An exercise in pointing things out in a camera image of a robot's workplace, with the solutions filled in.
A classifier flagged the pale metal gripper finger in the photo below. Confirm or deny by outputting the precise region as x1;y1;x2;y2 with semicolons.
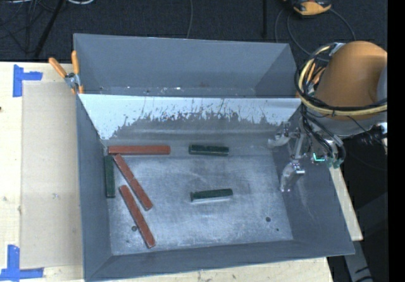
278;160;307;193
267;122;297;149

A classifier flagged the dark green flat block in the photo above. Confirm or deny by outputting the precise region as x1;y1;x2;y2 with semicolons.
189;188;234;204
104;154;117;199
188;144;230;157

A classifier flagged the pale flat board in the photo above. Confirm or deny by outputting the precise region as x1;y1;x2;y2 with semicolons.
19;80;84;271

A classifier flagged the red-brown flat block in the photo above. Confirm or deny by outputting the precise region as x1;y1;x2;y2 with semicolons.
118;184;157;250
107;145;172;156
112;153;154;212

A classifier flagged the grey metal bin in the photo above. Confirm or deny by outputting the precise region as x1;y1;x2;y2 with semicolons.
72;32;357;282

